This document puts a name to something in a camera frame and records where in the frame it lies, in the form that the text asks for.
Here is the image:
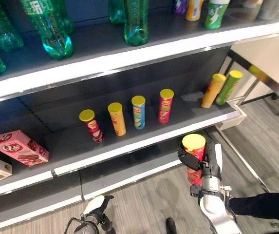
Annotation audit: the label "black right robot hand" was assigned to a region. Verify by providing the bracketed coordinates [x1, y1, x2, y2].
[177, 140, 223, 181]

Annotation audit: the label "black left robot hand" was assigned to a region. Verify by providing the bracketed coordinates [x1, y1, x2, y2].
[81, 195, 115, 233]

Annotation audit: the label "red chips can yellow lid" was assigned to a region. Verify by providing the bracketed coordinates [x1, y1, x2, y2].
[181, 133, 206, 186]

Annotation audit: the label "yellow-orange chips can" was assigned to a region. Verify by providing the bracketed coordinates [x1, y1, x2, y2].
[201, 73, 227, 109]

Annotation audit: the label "pink chips can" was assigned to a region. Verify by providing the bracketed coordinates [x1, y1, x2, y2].
[157, 88, 175, 124]

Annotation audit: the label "green chips can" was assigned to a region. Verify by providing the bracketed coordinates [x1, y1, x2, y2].
[215, 70, 243, 106]

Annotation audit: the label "dark red chips can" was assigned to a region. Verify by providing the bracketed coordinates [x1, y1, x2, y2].
[78, 109, 105, 143]

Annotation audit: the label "dark robot foot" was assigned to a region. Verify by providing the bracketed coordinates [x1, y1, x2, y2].
[166, 217, 178, 234]

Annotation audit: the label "blue chips can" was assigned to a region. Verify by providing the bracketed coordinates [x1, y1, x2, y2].
[130, 95, 147, 130]

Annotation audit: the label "orange chips can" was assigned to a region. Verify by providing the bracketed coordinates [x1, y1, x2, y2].
[107, 102, 127, 137]

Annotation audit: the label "pink snack box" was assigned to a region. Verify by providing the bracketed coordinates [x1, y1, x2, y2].
[0, 129, 50, 167]

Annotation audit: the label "grey shelf unit white edges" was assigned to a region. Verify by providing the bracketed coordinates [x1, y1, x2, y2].
[0, 0, 279, 234]

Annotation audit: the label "green labelled drink bottle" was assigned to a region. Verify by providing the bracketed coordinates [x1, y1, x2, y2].
[204, 0, 230, 31]

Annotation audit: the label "orange drink bottle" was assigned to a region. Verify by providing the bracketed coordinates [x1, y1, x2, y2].
[185, 0, 205, 21]

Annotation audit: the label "purple drink bottle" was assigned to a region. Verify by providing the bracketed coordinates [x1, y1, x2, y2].
[173, 0, 187, 15]

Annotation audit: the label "dark drink bottle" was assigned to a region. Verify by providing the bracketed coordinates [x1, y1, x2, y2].
[255, 0, 279, 20]

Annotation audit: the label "white table black frame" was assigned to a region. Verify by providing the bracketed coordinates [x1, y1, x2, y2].
[221, 31, 279, 126]

